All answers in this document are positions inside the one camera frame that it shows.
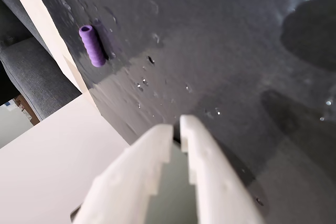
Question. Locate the grey upholstered sofa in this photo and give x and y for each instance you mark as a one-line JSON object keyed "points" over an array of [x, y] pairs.
{"points": [[31, 66]]}

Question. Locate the purple ribbed pen grip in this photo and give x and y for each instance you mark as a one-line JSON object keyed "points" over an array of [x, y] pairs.
{"points": [[93, 47]]}

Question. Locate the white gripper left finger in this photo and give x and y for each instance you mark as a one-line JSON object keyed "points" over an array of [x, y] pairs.
{"points": [[131, 176]]}

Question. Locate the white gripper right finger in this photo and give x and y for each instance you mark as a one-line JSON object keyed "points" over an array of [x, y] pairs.
{"points": [[215, 176]]}

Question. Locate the brown cardboard box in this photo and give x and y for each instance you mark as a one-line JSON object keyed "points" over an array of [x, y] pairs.
{"points": [[26, 107]]}

